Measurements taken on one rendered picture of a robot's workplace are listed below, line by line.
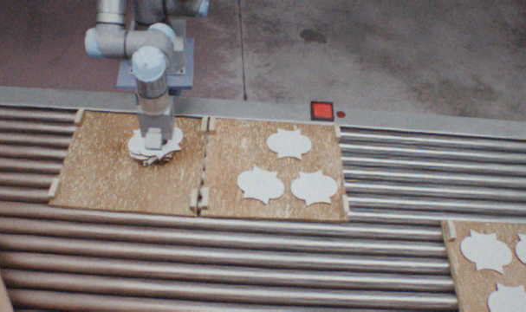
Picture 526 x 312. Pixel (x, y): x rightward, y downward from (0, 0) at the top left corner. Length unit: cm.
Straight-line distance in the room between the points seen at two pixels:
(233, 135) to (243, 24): 203
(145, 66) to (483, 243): 102
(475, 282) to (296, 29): 244
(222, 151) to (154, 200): 26
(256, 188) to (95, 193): 45
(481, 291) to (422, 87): 206
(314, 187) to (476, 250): 48
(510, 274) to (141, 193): 104
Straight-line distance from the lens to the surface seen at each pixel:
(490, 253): 141
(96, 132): 149
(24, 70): 326
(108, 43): 123
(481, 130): 173
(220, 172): 135
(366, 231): 133
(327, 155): 143
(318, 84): 301
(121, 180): 136
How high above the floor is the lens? 204
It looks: 53 degrees down
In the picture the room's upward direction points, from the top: 6 degrees clockwise
